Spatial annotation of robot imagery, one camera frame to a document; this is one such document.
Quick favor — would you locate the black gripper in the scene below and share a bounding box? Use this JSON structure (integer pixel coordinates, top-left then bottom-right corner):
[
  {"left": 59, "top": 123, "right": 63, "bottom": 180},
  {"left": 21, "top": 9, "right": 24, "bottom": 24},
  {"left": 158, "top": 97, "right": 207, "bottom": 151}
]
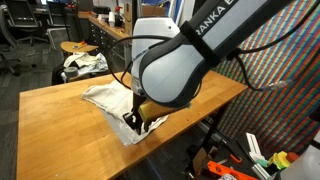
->
[{"left": 122, "top": 94, "right": 151, "bottom": 135}]

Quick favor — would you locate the white towel with grey tape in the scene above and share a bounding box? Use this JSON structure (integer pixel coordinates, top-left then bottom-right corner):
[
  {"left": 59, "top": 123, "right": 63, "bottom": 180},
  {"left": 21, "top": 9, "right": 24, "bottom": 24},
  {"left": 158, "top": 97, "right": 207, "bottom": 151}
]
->
[{"left": 81, "top": 80, "right": 168, "bottom": 146}]

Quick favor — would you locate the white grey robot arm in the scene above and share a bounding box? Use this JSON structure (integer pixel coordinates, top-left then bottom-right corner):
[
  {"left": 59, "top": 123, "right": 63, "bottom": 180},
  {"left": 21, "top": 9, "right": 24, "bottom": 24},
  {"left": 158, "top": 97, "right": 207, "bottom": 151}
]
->
[{"left": 123, "top": 0, "right": 293, "bottom": 132}]

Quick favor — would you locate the crumpled white cloth pile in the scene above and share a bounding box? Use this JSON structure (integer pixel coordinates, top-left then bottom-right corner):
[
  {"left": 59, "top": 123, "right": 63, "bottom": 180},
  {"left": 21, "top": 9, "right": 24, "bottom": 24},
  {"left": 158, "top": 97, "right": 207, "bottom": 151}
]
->
[{"left": 63, "top": 52, "right": 108, "bottom": 74}]

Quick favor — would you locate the orange plastic tool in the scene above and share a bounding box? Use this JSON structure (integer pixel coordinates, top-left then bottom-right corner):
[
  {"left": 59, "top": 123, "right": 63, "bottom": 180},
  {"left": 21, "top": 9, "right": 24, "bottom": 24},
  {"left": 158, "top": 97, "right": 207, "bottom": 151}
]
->
[{"left": 206, "top": 161, "right": 258, "bottom": 180}]

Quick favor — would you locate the wooden workbench with drawers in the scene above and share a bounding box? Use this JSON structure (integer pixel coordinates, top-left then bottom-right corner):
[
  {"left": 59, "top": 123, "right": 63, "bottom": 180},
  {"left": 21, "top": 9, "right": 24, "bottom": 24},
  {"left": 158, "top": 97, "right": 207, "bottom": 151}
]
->
[{"left": 78, "top": 12, "right": 131, "bottom": 72}]

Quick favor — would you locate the small round wooden table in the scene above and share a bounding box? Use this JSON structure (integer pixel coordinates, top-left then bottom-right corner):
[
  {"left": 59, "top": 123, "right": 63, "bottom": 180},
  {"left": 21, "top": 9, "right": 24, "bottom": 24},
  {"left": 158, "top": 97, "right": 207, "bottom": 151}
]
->
[{"left": 60, "top": 41, "right": 97, "bottom": 53}]

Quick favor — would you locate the white paper cup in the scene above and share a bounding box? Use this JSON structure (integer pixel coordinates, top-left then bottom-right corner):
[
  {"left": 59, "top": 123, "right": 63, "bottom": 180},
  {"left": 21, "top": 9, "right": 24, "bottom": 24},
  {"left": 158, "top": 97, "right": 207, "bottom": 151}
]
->
[{"left": 108, "top": 11, "right": 115, "bottom": 27}]

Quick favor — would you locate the yellow green plastic object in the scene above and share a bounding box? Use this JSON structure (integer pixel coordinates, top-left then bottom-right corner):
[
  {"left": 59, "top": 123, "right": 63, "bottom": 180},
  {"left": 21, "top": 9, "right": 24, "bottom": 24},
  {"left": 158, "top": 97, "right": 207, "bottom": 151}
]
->
[{"left": 268, "top": 151, "right": 291, "bottom": 169}]

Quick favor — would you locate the black office chair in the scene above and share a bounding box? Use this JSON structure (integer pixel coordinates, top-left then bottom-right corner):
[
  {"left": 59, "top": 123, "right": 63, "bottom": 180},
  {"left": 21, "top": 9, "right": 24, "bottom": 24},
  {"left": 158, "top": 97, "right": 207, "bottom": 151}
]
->
[{"left": 4, "top": 0, "right": 48, "bottom": 46}]

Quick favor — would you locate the black table leg frame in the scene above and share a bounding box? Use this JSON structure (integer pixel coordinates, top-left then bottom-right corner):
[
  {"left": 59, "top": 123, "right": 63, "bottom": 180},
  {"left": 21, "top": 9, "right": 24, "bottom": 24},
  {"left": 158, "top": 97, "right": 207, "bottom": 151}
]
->
[{"left": 186, "top": 103, "right": 231, "bottom": 174}]

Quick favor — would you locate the grey duct tape roll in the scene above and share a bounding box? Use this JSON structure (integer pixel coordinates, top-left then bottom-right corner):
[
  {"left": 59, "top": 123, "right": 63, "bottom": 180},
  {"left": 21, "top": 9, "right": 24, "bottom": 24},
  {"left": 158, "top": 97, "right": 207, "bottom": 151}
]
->
[{"left": 64, "top": 67, "right": 78, "bottom": 78}]

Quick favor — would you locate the white plastic bracket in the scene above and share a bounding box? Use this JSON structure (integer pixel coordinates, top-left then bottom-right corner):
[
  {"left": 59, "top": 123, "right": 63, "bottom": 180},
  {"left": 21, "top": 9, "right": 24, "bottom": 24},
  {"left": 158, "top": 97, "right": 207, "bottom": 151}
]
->
[{"left": 246, "top": 133, "right": 265, "bottom": 162}]

